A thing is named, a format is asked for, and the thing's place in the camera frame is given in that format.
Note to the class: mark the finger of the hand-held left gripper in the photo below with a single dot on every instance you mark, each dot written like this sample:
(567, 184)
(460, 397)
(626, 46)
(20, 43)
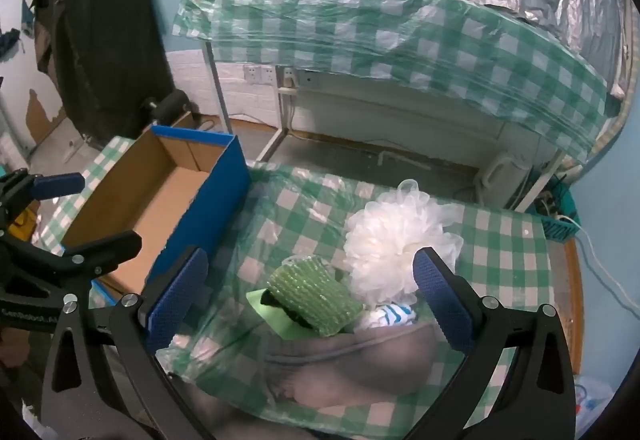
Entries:
(107, 250)
(57, 185)

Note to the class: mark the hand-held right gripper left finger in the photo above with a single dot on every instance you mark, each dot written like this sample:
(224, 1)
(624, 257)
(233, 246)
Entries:
(177, 292)

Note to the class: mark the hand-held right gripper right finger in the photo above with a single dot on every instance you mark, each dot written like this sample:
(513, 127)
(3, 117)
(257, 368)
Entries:
(442, 300)

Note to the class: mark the white packet with blue print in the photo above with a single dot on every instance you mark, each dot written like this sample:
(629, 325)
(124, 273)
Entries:
(390, 315)

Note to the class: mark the blue-sided cardboard box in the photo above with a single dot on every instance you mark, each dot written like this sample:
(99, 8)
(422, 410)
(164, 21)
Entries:
(150, 200)

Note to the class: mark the white mesh bath pouf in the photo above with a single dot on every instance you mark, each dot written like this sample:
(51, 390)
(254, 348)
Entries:
(390, 240)

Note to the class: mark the grey knitted cloth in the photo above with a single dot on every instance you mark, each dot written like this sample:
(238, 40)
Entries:
(350, 360)

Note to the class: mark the green glitter item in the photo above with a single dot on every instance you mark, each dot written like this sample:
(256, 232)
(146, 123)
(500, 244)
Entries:
(310, 295)

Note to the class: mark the yellow box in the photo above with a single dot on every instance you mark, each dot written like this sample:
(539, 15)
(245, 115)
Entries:
(22, 226)

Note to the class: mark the green paper sheet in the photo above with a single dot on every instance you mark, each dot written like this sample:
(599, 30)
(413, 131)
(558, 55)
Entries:
(259, 302)

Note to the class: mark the blue plastic basket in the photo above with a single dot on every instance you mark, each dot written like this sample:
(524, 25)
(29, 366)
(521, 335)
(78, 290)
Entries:
(560, 230)

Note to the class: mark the white kettle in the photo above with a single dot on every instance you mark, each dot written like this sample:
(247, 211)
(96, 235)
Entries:
(505, 175)

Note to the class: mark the black cylinder device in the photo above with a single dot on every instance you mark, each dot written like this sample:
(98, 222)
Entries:
(172, 105)

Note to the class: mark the brown cardboard piece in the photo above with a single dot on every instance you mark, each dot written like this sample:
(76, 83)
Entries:
(185, 120)

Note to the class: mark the black plastic-covered furniture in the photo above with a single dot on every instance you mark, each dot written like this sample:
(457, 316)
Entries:
(100, 45)

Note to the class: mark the white plastic bag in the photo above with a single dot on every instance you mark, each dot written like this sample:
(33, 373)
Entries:
(595, 400)

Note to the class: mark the green checkered plastic-covered tablecloth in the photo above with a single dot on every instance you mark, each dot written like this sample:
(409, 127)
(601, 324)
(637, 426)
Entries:
(350, 35)

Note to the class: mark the white metal table frame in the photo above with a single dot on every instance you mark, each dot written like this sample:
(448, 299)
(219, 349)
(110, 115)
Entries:
(217, 85)

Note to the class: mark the white wall outlet with plug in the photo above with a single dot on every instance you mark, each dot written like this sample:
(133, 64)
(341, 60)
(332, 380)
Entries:
(290, 78)

